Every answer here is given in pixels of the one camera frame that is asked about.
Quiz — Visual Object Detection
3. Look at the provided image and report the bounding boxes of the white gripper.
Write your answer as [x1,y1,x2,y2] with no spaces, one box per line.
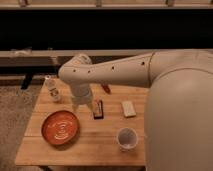
[70,84,94,115]

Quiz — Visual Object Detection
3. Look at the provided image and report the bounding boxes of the red pepper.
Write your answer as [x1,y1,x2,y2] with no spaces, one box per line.
[101,84,111,94]

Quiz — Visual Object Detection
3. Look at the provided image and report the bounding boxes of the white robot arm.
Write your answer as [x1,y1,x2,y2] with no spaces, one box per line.
[59,49,213,171]

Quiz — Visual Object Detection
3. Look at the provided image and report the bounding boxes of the wooden table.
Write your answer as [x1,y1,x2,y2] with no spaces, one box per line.
[15,81,147,166]

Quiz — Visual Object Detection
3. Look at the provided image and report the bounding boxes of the orange plate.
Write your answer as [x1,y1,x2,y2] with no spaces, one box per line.
[41,110,79,146]

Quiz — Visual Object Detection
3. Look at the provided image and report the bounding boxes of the white sponge block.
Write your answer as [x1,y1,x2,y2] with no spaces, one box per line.
[122,101,136,117]

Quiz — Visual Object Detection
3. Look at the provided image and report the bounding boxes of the white bottle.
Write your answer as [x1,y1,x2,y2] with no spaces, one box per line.
[45,75,61,102]

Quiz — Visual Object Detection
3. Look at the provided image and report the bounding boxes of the white cup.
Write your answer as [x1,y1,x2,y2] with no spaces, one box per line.
[116,127,138,151]

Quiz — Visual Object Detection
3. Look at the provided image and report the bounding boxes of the grey metal rail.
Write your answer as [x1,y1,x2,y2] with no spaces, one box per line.
[0,49,148,67]

